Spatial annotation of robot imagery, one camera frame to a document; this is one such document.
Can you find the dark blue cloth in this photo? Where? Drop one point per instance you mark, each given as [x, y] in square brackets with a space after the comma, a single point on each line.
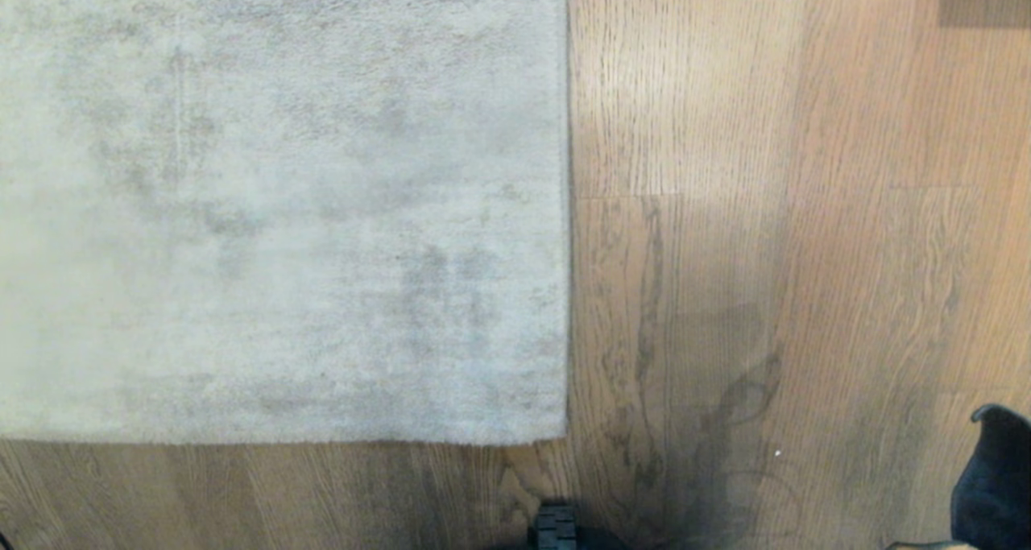
[995, 485]

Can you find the light grey shaggy rug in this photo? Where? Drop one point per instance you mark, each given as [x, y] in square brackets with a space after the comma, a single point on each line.
[282, 212]

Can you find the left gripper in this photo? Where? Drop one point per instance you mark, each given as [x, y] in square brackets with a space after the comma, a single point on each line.
[556, 530]

